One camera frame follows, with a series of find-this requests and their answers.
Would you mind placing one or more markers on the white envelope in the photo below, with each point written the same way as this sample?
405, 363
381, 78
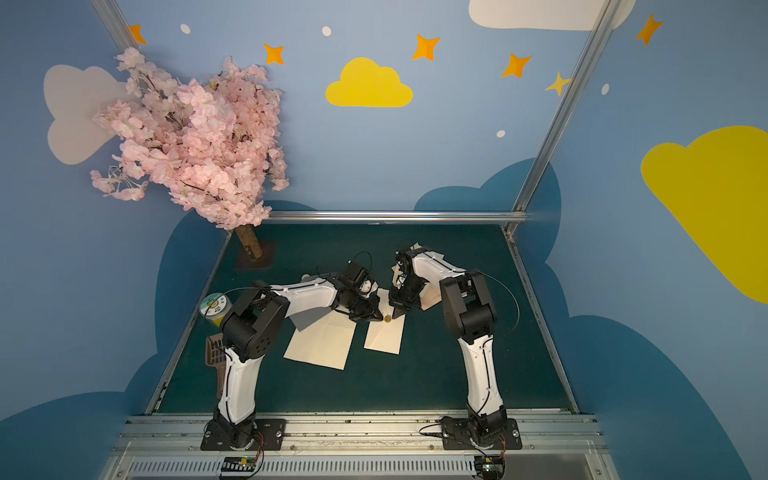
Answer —
385, 337

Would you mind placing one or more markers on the aluminium left corner post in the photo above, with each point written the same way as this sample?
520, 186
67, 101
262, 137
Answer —
115, 23

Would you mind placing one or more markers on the pink lined letter paper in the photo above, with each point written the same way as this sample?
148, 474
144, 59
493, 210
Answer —
429, 296

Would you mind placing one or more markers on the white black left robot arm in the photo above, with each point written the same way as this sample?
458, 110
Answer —
250, 326

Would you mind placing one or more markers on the green label plastic jar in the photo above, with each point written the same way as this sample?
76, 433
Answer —
215, 308

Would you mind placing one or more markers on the brown plastic scoop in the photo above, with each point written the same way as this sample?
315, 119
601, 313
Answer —
215, 357

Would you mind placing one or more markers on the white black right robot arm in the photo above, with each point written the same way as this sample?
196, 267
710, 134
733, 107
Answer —
470, 315

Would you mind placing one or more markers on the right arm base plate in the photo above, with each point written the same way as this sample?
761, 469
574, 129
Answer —
498, 433

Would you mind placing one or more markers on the aluminium corner post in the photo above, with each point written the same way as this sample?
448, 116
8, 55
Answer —
115, 23
590, 55

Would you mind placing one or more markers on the cream envelope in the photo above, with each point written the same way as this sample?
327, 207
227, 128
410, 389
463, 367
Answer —
427, 264

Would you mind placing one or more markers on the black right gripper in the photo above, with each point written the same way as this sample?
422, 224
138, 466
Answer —
402, 300

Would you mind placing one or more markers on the brown artificial tree trunk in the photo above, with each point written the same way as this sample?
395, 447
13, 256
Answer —
249, 242

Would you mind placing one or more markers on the aluminium front rail platform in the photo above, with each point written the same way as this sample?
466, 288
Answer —
364, 445

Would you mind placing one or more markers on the cream paper sheet near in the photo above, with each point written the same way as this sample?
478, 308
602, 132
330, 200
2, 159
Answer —
325, 343

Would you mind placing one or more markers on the grey envelope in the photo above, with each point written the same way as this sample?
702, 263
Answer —
303, 320

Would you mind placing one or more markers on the right green circuit board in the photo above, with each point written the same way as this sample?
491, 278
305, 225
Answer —
489, 468

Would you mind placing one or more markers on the aluminium back frame rail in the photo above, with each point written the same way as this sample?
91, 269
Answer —
395, 217

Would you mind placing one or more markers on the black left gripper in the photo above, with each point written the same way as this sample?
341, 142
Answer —
365, 305

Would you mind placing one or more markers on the pink cherry blossom tree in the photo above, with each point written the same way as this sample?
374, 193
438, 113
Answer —
214, 146

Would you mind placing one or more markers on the left green circuit board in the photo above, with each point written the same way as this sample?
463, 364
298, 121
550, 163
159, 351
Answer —
240, 467

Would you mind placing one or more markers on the green circuit board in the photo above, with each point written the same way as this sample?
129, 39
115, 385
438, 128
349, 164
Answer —
240, 467
489, 468

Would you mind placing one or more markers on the aluminium right corner post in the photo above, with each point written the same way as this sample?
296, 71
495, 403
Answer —
590, 55

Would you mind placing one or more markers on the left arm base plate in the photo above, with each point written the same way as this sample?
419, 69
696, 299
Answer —
250, 435

